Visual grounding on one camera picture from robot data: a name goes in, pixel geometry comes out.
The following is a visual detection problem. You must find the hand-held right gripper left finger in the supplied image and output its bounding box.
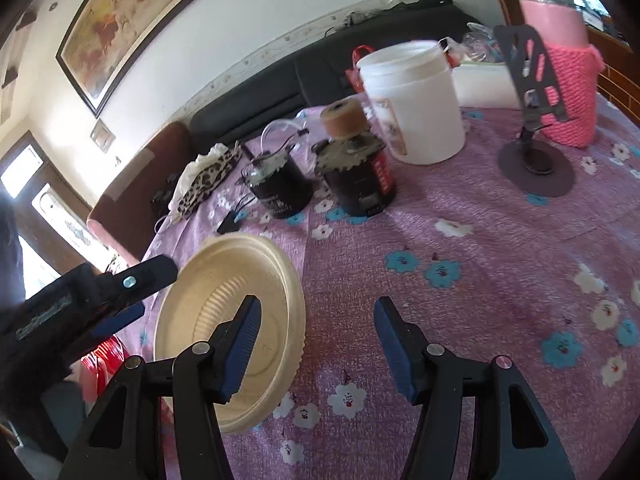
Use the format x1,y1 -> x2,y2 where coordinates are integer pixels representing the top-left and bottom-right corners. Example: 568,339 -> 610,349
57,294 -> 263,480

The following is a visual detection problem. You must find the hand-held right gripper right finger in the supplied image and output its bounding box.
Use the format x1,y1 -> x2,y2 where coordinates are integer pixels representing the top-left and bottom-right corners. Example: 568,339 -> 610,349
372,296 -> 576,480

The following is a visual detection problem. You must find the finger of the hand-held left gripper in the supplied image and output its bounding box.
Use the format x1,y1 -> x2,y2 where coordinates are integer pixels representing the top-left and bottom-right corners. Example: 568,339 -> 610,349
92,302 -> 146,339
100,254 -> 178,306

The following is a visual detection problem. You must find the red glass plate gold rim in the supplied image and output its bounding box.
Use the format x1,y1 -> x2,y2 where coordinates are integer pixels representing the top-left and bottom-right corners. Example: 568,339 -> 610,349
80,336 -> 126,403

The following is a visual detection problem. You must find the cream paper bowl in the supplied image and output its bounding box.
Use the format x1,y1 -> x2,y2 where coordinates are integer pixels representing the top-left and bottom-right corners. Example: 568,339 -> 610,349
152,232 -> 307,436

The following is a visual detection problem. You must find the brown armchair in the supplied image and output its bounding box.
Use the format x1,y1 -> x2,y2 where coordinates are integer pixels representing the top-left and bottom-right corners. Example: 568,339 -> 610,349
87,120 -> 193,266

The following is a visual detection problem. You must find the small black plug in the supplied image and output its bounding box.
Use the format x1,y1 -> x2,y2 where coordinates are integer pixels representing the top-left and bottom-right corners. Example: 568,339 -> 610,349
216,210 -> 242,235

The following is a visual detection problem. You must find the purple floral tablecloth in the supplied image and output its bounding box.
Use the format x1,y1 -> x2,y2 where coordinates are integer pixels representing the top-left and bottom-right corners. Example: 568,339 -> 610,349
120,95 -> 640,480

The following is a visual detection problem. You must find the wooden glazed door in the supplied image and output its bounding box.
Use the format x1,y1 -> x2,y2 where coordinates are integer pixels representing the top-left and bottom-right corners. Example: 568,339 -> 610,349
0,130 -> 116,271

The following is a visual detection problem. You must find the black can with tubes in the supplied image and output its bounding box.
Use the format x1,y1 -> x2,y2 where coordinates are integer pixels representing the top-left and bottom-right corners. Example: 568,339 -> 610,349
244,152 -> 314,220

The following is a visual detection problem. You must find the black can with gear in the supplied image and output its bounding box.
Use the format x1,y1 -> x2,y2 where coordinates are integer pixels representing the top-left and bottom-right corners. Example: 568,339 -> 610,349
314,132 -> 398,219

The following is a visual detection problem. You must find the black phone stand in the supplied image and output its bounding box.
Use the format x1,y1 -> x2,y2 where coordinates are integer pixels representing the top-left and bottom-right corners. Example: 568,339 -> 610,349
492,24 -> 576,198

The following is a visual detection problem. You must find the white plastic bucket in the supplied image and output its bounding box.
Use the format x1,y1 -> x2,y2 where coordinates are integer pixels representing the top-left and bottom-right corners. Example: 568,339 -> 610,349
356,40 -> 467,166

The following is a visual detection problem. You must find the framed painting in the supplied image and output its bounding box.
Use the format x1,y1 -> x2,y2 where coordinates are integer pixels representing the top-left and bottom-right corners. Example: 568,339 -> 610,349
55,0 -> 251,118

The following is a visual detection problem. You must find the black sofa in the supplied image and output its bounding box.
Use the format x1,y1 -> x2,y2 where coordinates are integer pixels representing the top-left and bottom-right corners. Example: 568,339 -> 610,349
190,0 -> 493,148

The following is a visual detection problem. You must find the red bag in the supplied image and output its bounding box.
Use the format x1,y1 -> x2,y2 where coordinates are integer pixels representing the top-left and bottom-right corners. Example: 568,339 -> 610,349
345,37 -> 458,92

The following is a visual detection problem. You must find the white box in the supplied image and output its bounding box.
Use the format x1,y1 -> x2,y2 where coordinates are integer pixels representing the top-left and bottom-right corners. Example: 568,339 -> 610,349
452,60 -> 521,111

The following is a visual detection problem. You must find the clear plastic bag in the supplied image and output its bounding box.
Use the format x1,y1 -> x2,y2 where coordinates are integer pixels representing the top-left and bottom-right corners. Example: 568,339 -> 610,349
462,22 -> 507,63

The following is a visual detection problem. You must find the wooden bench backrest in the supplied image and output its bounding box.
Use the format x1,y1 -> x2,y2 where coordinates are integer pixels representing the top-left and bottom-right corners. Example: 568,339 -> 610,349
585,25 -> 640,121

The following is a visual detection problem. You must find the pink bottle with knit sleeve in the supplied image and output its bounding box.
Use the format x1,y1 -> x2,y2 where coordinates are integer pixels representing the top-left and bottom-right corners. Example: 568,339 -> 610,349
515,0 -> 606,150

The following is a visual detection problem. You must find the wall switch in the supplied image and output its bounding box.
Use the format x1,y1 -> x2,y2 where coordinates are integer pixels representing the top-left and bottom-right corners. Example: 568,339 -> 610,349
90,120 -> 117,152

